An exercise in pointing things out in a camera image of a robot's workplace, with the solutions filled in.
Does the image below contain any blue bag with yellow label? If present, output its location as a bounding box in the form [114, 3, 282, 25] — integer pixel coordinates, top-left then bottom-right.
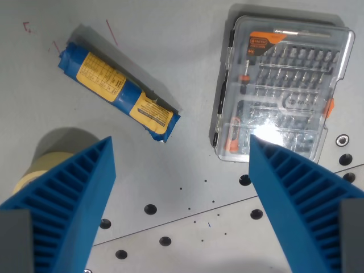
[57, 41, 181, 143]

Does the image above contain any beige masking tape roll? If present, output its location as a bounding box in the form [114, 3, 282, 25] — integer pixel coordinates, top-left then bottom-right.
[13, 151, 75, 196]

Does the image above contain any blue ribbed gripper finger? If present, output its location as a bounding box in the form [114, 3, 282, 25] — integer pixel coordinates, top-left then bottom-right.
[0, 135, 117, 273]
[248, 134, 364, 273]

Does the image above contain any clear screwdriver bit set case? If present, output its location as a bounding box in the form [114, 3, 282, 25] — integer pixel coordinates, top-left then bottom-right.
[209, 15, 356, 164]

